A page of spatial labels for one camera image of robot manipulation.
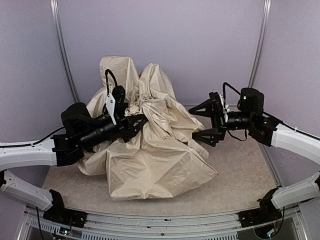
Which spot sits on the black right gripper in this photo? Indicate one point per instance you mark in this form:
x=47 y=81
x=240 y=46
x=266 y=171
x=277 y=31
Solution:
x=217 y=119

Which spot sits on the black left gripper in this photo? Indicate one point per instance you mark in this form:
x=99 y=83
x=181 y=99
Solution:
x=122 y=124

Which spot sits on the beige folding umbrella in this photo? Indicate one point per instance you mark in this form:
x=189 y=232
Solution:
x=162 y=161

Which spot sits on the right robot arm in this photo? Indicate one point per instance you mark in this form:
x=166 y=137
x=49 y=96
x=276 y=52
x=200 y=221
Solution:
x=267 y=130

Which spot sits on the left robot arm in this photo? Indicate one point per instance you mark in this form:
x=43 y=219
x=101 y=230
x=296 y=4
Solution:
x=82 y=134

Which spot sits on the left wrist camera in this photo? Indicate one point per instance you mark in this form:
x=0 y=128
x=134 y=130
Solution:
x=114 y=101

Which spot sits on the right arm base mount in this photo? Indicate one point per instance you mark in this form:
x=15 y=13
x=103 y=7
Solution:
x=258 y=216

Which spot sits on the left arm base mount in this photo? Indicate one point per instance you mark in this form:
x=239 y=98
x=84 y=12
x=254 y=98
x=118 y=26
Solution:
x=66 y=216

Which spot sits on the right aluminium corner post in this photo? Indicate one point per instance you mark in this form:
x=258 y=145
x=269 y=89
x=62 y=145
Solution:
x=260 y=43

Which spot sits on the aluminium corner post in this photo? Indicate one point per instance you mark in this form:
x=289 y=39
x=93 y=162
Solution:
x=260 y=43
x=55 y=12

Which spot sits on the left aluminium corner post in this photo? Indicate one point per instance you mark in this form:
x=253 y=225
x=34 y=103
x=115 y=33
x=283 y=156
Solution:
x=55 y=12

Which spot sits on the aluminium front rail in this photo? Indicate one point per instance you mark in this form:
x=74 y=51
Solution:
x=217 y=226

